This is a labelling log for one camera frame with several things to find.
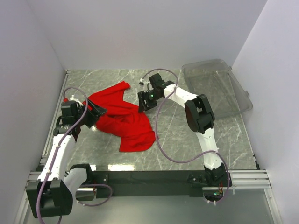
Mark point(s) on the aluminium rail frame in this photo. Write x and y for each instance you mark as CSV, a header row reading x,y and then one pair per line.
x,y
241,179

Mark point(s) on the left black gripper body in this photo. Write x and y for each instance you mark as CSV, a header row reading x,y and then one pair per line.
x,y
81,110

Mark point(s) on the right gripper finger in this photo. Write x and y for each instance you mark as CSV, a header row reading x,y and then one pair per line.
x,y
141,101
149,105

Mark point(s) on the clear plastic bin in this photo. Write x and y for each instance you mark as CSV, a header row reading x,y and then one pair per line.
x,y
215,79

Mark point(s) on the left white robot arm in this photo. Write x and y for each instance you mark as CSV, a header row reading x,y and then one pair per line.
x,y
53,193

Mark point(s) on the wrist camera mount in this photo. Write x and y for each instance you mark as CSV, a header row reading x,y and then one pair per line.
x,y
72,98
146,85

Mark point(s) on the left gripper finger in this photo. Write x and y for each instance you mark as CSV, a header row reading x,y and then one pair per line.
x,y
90,119
95,109

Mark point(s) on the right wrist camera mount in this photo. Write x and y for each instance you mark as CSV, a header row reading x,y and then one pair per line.
x,y
146,85

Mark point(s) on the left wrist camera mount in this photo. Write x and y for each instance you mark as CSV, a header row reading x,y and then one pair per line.
x,y
72,98

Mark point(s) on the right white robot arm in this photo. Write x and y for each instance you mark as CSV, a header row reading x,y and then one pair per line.
x,y
200,119

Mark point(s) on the black base crossbar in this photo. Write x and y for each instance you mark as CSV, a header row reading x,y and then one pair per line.
x,y
159,183

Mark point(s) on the red t shirt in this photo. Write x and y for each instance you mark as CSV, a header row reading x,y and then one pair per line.
x,y
123,120

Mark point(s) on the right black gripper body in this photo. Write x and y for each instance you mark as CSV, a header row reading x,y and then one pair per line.
x,y
151,95

